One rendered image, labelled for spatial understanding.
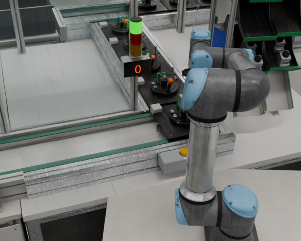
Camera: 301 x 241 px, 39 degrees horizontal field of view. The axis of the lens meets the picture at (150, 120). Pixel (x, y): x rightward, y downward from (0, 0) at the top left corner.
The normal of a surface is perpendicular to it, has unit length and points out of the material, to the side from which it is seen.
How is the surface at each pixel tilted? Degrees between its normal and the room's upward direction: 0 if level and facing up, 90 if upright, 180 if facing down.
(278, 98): 45
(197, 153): 84
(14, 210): 0
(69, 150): 0
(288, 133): 0
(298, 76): 90
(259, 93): 72
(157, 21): 90
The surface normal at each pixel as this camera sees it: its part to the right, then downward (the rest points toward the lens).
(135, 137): 0.02, -0.81
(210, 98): -0.04, 0.41
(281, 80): 0.13, -0.16
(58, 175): 0.33, 0.56
